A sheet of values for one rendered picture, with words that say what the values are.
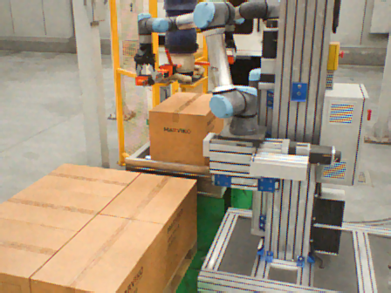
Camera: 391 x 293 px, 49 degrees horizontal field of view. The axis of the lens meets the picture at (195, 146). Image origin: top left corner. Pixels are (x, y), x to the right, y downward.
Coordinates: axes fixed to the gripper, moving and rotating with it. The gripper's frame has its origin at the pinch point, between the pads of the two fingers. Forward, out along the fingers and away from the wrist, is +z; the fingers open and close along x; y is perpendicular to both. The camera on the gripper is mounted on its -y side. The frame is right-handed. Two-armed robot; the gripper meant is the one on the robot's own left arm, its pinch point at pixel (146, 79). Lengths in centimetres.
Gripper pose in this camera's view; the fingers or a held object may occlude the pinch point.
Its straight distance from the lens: 245.2
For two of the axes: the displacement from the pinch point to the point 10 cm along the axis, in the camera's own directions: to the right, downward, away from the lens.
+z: 0.1, 9.4, 3.4
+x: -9.5, -1.0, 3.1
